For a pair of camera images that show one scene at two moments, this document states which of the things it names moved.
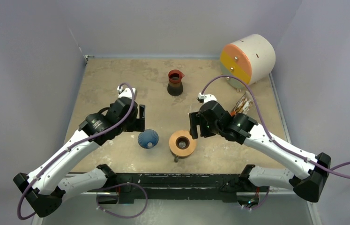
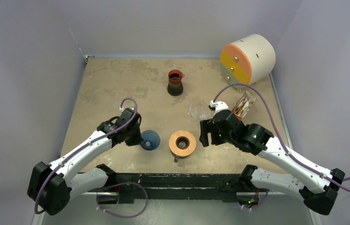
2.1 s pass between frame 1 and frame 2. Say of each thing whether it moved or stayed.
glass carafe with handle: stayed
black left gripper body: moved
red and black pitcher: stayed
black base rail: stayed
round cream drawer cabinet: stayed
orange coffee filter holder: stayed
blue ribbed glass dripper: stayed
